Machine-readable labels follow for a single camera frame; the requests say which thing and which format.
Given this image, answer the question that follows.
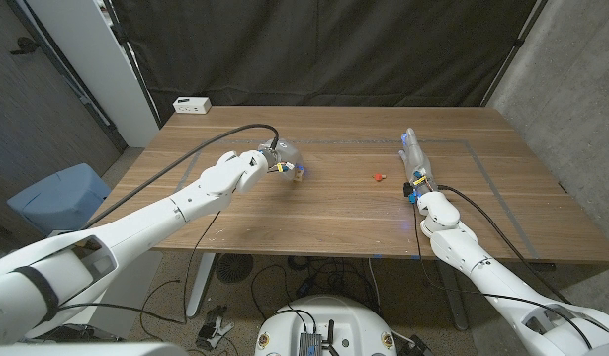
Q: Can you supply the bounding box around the white panel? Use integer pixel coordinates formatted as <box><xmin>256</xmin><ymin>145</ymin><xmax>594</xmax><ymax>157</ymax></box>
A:
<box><xmin>25</xmin><ymin>0</ymin><xmax>160</xmax><ymax>148</ymax></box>

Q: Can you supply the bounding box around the white floor cable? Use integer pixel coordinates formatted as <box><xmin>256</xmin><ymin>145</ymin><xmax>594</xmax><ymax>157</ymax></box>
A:
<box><xmin>367</xmin><ymin>256</ymin><xmax>384</xmax><ymax>312</ymax></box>

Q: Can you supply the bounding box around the black backdrop curtain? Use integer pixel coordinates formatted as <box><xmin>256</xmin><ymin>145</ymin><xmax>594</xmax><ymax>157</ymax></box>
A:
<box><xmin>109</xmin><ymin>0</ymin><xmax>551</xmax><ymax>123</ymax></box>

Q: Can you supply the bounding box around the white table leg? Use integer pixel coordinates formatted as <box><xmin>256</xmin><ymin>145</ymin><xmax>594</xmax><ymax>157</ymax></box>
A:
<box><xmin>437</xmin><ymin>266</ymin><xmax>470</xmax><ymax>331</ymax></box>
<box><xmin>185</xmin><ymin>251</ymin><xmax>218</xmax><ymax>318</ymax></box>

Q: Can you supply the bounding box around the black door handle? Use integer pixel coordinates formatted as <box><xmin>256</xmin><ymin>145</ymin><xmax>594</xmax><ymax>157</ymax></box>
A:
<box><xmin>8</xmin><ymin>36</ymin><xmax>41</xmax><ymax>55</ymax></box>

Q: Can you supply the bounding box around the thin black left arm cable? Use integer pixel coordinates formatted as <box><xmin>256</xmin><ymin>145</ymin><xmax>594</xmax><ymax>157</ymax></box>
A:
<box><xmin>56</xmin><ymin>210</ymin><xmax>222</xmax><ymax>326</ymax></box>

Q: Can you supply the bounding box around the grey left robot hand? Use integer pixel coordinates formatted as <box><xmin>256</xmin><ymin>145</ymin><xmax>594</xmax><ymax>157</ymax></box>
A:
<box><xmin>257</xmin><ymin>138</ymin><xmax>306</xmax><ymax>182</ymax></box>

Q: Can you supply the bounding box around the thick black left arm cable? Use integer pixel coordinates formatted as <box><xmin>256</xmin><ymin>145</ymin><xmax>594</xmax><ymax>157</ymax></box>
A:
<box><xmin>80</xmin><ymin>123</ymin><xmax>281</xmax><ymax>231</ymax></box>

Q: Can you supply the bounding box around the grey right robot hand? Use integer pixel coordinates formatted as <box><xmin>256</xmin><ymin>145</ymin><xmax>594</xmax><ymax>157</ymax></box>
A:
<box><xmin>398</xmin><ymin>127</ymin><xmax>438</xmax><ymax>192</ymax></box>

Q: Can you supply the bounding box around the black round fan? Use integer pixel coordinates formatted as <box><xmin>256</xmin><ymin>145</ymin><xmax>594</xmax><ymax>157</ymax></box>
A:
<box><xmin>215</xmin><ymin>253</ymin><xmax>255</xmax><ymax>285</ymax></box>

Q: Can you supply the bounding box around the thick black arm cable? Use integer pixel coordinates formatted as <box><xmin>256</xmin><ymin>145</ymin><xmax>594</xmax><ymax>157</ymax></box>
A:
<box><xmin>80</xmin><ymin>123</ymin><xmax>281</xmax><ymax>231</ymax></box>
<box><xmin>436</xmin><ymin>184</ymin><xmax>572</xmax><ymax>306</ymax></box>

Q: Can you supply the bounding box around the grey electronics box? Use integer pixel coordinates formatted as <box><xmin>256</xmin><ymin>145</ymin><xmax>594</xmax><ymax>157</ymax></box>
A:
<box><xmin>298</xmin><ymin>331</ymin><xmax>324</xmax><ymax>356</ymax></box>

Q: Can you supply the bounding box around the black backdrop stand pole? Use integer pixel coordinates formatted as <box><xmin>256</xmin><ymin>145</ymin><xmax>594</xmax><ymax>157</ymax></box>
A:
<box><xmin>101</xmin><ymin>0</ymin><xmax>163</xmax><ymax>130</ymax></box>
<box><xmin>480</xmin><ymin>0</ymin><xmax>551</xmax><ymax>107</ymax></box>

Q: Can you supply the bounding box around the light blue bin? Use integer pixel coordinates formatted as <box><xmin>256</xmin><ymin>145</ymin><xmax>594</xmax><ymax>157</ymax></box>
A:
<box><xmin>6</xmin><ymin>162</ymin><xmax>113</xmax><ymax>234</ymax></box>

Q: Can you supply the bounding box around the tangle of black floor cables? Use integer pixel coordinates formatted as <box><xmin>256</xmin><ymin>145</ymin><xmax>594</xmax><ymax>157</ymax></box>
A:
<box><xmin>249</xmin><ymin>254</ymin><xmax>380</xmax><ymax>317</ymax></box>

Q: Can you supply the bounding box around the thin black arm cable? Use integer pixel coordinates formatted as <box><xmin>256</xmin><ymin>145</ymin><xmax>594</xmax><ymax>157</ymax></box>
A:
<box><xmin>411</xmin><ymin>200</ymin><xmax>595</xmax><ymax>350</ymax></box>
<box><xmin>56</xmin><ymin>210</ymin><xmax>222</xmax><ymax>326</ymax></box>

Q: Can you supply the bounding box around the black antenna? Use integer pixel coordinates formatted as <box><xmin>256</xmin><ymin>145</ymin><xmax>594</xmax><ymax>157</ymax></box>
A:
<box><xmin>323</xmin><ymin>319</ymin><xmax>338</xmax><ymax>356</ymax></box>

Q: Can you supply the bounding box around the grey tape outline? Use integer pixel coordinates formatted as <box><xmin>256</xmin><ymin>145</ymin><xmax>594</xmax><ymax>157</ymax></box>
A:
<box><xmin>173</xmin><ymin>138</ymin><xmax>541</xmax><ymax>261</ymax></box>

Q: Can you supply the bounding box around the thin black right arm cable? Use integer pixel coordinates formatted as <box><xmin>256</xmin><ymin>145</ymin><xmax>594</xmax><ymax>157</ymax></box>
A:
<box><xmin>411</xmin><ymin>200</ymin><xmax>595</xmax><ymax>350</ymax></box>

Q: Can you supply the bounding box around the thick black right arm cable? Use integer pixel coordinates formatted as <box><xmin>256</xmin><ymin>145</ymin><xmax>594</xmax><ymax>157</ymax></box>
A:
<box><xmin>436</xmin><ymin>184</ymin><xmax>572</xmax><ymax>306</ymax></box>

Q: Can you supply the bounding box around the white power strip box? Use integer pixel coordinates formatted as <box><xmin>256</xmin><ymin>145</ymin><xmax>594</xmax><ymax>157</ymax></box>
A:
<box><xmin>172</xmin><ymin>96</ymin><xmax>213</xmax><ymax>116</ymax></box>

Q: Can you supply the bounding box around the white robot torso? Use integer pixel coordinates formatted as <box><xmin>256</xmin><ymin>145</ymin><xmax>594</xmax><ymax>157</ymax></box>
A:
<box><xmin>254</xmin><ymin>295</ymin><xmax>398</xmax><ymax>356</ymax></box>

